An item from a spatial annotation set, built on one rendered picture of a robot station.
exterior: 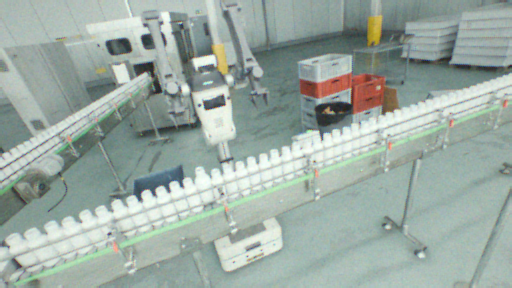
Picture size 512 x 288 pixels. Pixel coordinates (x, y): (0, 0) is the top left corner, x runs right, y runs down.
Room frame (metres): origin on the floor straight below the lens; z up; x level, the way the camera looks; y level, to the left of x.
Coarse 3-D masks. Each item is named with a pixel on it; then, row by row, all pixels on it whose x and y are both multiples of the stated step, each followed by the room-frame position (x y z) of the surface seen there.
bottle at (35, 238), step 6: (36, 228) 0.74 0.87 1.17; (30, 234) 0.71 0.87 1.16; (36, 234) 0.72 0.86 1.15; (42, 234) 0.74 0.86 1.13; (30, 240) 0.71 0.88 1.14; (36, 240) 0.71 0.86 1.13; (42, 240) 0.72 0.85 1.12; (48, 240) 0.73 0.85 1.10; (30, 246) 0.70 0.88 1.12; (36, 246) 0.70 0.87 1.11; (48, 246) 0.72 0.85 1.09; (36, 252) 0.70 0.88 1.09; (42, 252) 0.70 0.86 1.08; (48, 252) 0.71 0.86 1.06; (54, 252) 0.72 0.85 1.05; (42, 258) 0.70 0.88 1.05; (60, 258) 0.73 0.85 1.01; (48, 264) 0.70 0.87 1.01
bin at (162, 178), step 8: (168, 168) 1.41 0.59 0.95; (176, 168) 1.42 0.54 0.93; (144, 176) 1.36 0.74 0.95; (152, 176) 1.38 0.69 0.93; (160, 176) 1.39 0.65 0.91; (168, 176) 1.40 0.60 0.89; (176, 176) 1.42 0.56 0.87; (184, 176) 1.28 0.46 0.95; (136, 184) 1.33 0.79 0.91; (144, 184) 1.36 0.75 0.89; (152, 184) 1.37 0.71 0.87; (160, 184) 1.38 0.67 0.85; (168, 184) 1.40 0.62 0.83; (136, 192) 1.26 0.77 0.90; (152, 192) 1.36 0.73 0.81
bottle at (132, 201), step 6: (132, 198) 0.85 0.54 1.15; (132, 204) 0.81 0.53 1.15; (138, 204) 0.83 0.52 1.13; (132, 210) 0.81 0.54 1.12; (138, 210) 0.81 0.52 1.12; (138, 216) 0.80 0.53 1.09; (144, 216) 0.82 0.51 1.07; (138, 222) 0.80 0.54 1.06; (144, 222) 0.81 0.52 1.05; (138, 228) 0.80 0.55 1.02; (144, 228) 0.80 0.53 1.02
